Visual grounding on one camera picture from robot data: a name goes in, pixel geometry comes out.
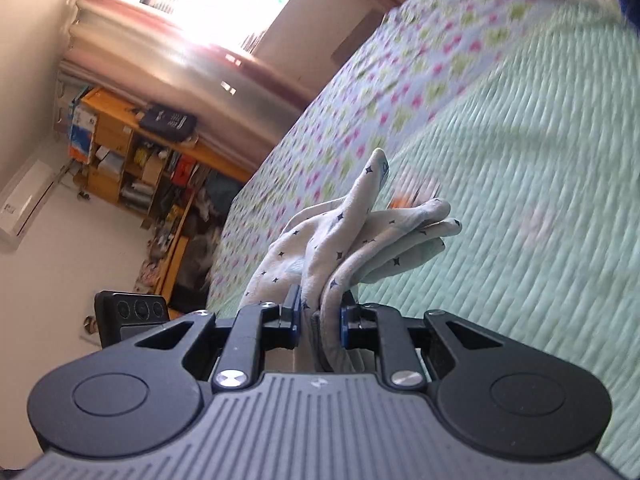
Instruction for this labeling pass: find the yellow wooden desk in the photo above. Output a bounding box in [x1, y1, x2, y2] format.
[145, 200, 211, 306]

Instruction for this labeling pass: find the wooden bookshelf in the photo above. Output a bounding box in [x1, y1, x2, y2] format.
[67, 87, 251, 221]

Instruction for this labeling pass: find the white air conditioner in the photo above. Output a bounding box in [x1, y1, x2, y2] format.
[0, 160, 56, 251]

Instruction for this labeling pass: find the green quilted bee bedspread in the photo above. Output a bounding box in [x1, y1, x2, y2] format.
[207, 0, 640, 466]

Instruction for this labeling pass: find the white printed long-sleeve shirt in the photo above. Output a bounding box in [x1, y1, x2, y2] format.
[240, 147, 463, 373]

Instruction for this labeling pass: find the window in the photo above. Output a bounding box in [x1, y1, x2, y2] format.
[95, 0, 321, 61]

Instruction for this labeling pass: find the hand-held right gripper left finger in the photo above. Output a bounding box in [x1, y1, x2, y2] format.
[135, 285, 302, 393]

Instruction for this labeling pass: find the dark blue bag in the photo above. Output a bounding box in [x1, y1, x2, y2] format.
[139, 104, 197, 142]

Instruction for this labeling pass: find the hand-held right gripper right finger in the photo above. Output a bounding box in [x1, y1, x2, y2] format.
[340, 304, 505, 391]

